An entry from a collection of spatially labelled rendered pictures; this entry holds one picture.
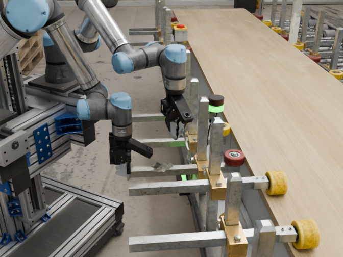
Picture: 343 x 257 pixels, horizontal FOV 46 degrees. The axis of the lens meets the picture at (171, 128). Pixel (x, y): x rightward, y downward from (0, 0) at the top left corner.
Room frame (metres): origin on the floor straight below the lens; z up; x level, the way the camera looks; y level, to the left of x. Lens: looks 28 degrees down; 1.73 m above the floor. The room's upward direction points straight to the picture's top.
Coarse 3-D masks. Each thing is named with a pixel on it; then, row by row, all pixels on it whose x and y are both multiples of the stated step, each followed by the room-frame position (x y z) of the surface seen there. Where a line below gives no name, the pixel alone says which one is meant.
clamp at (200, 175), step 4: (196, 156) 1.40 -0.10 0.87; (196, 160) 1.36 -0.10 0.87; (204, 160) 1.36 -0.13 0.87; (196, 164) 1.35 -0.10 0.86; (200, 164) 1.33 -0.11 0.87; (204, 164) 1.33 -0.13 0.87; (208, 164) 1.33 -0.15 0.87; (200, 168) 1.30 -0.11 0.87; (200, 172) 1.29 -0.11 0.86; (200, 176) 1.29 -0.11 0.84; (204, 176) 1.29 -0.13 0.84
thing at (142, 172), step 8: (136, 168) 1.32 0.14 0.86; (144, 168) 1.32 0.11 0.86; (152, 168) 1.32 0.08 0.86; (176, 168) 1.32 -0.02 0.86; (184, 168) 1.32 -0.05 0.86; (192, 168) 1.32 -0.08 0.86; (224, 168) 1.33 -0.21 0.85; (232, 168) 1.33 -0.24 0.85; (136, 176) 1.30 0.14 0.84; (144, 176) 1.30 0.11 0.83; (152, 176) 1.31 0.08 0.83
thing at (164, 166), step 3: (156, 162) 1.33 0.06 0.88; (165, 162) 1.35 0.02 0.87; (153, 165) 1.33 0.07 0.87; (156, 165) 1.33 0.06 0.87; (159, 165) 1.33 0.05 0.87; (162, 165) 1.32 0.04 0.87; (165, 165) 1.32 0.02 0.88; (168, 165) 1.33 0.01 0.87; (171, 165) 1.33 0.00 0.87; (156, 168) 1.30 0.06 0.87; (159, 168) 1.30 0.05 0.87; (162, 168) 1.31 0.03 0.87; (165, 168) 1.31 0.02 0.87; (168, 168) 1.31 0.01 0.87; (156, 171) 1.29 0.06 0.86; (159, 171) 1.29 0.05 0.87
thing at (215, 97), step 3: (210, 96) 1.39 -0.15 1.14; (213, 96) 1.39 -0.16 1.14; (216, 96) 1.39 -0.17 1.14; (219, 96) 1.39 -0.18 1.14; (222, 96) 1.39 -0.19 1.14; (213, 99) 1.36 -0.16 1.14; (216, 99) 1.36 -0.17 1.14; (219, 99) 1.36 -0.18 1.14; (210, 105) 1.37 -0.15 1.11; (210, 111) 1.37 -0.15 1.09; (216, 114) 1.38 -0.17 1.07; (210, 123) 1.39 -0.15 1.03; (210, 126) 1.39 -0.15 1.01; (207, 138) 1.38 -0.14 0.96; (207, 141) 1.38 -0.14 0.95; (207, 144) 1.38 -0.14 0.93
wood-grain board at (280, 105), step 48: (192, 48) 2.83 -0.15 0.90; (240, 48) 2.83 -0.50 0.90; (288, 48) 2.83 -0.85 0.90; (240, 96) 1.95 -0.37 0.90; (288, 96) 1.95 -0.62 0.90; (336, 96) 1.95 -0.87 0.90; (240, 144) 1.44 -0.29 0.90; (288, 144) 1.44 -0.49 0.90; (336, 144) 1.44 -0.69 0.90; (288, 192) 1.11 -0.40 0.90; (336, 192) 1.11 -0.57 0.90; (336, 240) 0.88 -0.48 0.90
